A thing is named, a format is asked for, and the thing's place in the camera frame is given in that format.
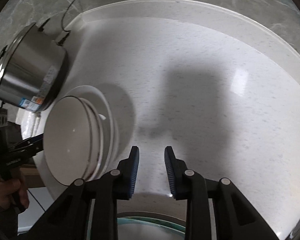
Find pink floral small bowl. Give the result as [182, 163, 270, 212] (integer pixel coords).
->
[43, 96, 92, 186]

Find teal floral deep plate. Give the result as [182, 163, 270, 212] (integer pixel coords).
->
[117, 218, 185, 239]

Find small white bowl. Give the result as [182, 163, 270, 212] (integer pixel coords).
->
[81, 98, 109, 181]

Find large white bowl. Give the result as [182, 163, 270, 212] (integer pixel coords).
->
[66, 85, 119, 179]

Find person's left hand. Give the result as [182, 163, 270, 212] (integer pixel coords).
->
[0, 170, 29, 218]

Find white folded dish towel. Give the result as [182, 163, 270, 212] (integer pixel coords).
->
[15, 109, 49, 139]

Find stainless steel rice cooker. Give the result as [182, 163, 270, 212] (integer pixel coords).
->
[0, 23, 68, 113]

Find black power cable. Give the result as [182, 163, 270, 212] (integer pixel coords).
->
[54, 0, 93, 47]

